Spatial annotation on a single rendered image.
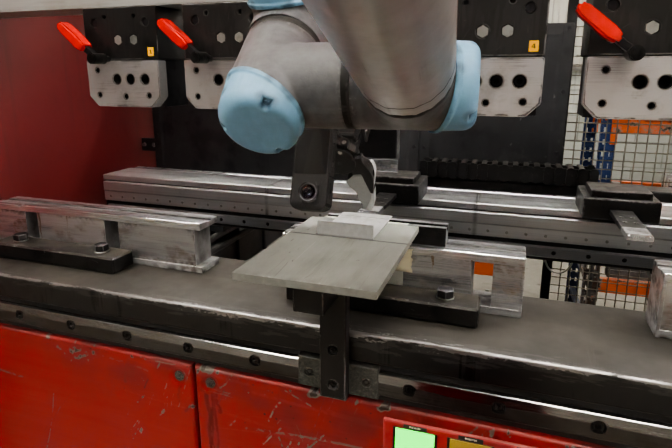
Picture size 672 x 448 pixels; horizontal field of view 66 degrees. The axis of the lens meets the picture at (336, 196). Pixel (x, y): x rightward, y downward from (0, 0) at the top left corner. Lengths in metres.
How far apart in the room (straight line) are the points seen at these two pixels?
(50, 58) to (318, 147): 0.97
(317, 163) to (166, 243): 0.48
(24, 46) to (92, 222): 0.49
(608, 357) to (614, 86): 0.35
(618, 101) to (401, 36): 0.54
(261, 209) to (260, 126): 0.75
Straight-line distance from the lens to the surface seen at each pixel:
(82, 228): 1.14
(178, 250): 1.01
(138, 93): 0.97
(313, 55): 0.45
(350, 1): 0.21
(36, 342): 1.14
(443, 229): 0.82
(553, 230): 1.06
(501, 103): 0.75
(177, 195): 1.29
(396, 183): 1.02
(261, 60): 0.45
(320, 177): 0.60
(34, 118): 1.42
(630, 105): 0.76
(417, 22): 0.24
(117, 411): 1.08
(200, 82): 0.89
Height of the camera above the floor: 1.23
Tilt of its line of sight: 13 degrees down
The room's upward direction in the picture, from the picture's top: straight up
